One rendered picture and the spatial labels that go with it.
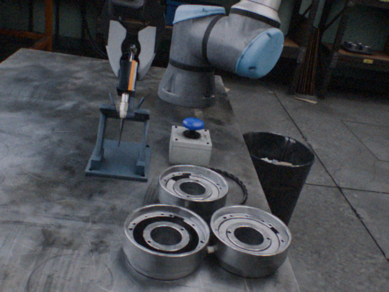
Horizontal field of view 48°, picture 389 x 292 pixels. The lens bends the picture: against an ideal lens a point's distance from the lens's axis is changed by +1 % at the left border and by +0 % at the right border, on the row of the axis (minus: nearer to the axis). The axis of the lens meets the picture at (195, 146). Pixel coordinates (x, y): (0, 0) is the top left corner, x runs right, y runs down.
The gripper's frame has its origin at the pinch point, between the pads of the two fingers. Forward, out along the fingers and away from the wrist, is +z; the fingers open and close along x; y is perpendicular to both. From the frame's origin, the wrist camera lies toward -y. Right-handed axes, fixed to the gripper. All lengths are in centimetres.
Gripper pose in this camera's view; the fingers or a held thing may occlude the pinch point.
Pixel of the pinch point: (128, 72)
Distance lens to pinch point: 71.2
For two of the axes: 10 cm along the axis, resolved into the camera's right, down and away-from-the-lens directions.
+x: -9.9, -1.3, -1.0
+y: -0.4, -4.3, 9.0
